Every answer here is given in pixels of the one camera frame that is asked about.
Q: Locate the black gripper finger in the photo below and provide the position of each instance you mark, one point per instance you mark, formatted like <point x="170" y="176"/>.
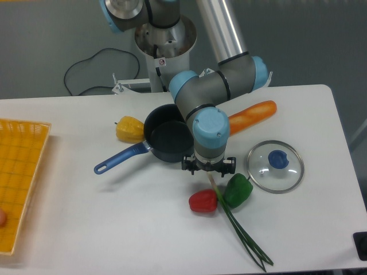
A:
<point x="189" y="164"/>
<point x="228" y="166"/>

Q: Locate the orange baguette bread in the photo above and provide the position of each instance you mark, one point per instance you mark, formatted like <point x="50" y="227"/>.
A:
<point x="251" y="116"/>

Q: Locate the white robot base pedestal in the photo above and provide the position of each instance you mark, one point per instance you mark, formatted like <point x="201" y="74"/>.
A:
<point x="166" y="51"/>

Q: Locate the red bell pepper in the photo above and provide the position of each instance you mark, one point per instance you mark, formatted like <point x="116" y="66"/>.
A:
<point x="204" y="201"/>

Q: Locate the dark saucepan blue handle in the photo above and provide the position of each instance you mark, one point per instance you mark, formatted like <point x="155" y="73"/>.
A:
<point x="166" y="135"/>

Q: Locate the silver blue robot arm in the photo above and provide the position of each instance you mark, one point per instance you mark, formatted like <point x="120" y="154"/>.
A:
<point x="192" y="130"/>

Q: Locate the glass lid blue knob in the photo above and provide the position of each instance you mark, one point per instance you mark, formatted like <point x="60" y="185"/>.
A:
<point x="275" y="166"/>

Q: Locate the green bell pepper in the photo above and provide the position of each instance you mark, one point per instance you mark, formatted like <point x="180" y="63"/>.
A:
<point x="237" y="191"/>

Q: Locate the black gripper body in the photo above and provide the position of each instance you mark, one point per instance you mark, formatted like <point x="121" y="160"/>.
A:
<point x="209" y="164"/>

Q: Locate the yellow woven basket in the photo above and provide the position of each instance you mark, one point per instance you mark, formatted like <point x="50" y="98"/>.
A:
<point x="22" y="146"/>

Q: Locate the black object table corner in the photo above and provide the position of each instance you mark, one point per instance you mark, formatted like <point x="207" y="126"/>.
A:
<point x="360" y="241"/>

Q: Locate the green onion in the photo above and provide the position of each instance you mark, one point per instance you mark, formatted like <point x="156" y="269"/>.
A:
<point x="259" y="257"/>

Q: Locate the yellow bell pepper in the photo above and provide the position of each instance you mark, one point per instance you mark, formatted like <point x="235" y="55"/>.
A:
<point x="130" y="130"/>

